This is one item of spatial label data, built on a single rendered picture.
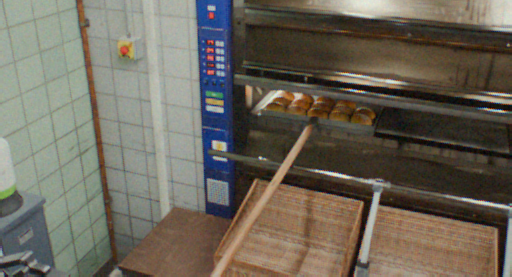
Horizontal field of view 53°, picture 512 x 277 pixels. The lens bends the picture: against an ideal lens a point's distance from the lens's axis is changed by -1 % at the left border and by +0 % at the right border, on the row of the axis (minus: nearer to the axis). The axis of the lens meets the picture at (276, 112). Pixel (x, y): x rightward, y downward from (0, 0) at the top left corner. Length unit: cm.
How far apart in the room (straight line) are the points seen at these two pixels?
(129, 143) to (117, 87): 32
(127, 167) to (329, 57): 136
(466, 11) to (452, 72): 25
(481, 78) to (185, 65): 134
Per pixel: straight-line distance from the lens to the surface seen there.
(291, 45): 228
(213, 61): 241
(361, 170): 242
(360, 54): 221
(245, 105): 246
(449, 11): 212
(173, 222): 279
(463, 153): 232
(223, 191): 270
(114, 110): 288
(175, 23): 249
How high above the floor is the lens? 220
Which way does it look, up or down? 24 degrees down
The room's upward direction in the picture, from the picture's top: 1 degrees clockwise
